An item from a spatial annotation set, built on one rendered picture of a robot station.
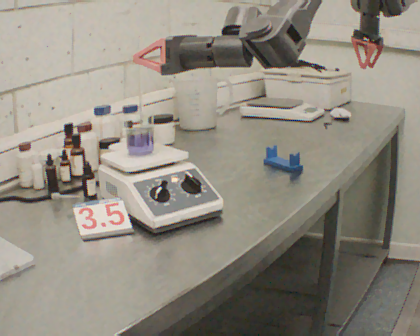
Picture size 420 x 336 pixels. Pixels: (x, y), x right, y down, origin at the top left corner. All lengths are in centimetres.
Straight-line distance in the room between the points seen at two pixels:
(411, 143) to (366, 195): 37
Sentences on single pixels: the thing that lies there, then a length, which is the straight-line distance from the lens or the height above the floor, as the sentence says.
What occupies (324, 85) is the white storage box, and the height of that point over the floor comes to 85.
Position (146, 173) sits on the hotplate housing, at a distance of 80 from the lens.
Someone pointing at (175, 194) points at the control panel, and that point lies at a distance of 77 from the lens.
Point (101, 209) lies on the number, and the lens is 78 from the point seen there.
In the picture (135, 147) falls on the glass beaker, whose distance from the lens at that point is 82.
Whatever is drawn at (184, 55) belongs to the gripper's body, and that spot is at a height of 100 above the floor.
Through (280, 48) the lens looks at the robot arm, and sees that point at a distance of 71.
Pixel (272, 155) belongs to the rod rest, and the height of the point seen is 77.
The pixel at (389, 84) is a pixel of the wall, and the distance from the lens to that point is 209.
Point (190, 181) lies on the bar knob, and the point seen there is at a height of 81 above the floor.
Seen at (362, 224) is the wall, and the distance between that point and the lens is 229.
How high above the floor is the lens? 103
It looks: 15 degrees down
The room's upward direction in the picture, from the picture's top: 3 degrees counter-clockwise
